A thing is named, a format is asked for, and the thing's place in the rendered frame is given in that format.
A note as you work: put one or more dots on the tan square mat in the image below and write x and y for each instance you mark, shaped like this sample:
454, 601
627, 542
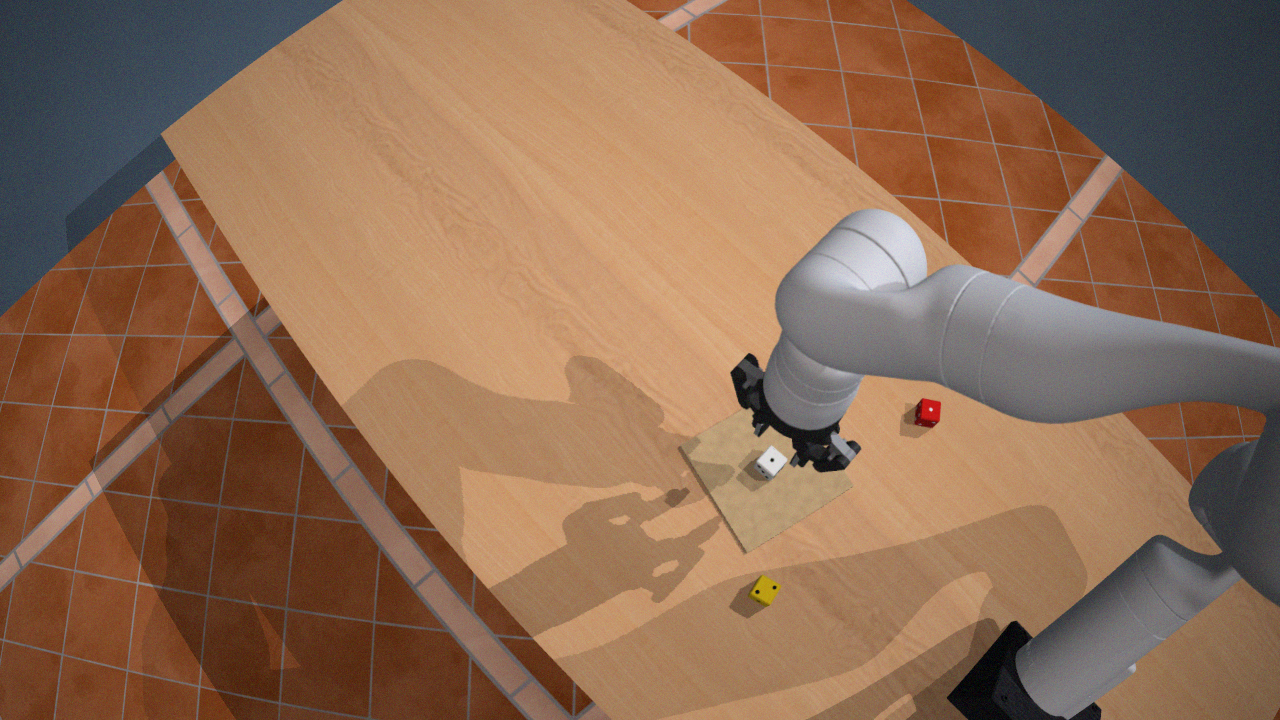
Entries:
755, 508

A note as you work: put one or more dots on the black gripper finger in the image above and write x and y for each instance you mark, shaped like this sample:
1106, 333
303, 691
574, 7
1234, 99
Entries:
842, 452
744, 376

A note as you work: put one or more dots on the red die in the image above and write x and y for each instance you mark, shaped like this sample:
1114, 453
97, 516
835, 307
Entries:
927, 413

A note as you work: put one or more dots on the yellow die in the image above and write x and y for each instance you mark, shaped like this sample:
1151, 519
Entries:
764, 591

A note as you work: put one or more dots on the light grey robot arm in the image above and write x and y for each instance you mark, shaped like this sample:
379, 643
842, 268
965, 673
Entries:
1042, 358

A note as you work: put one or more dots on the white die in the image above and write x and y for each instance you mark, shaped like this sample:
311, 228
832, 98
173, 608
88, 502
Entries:
770, 463

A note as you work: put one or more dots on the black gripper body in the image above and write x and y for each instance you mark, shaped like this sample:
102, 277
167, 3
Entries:
820, 436

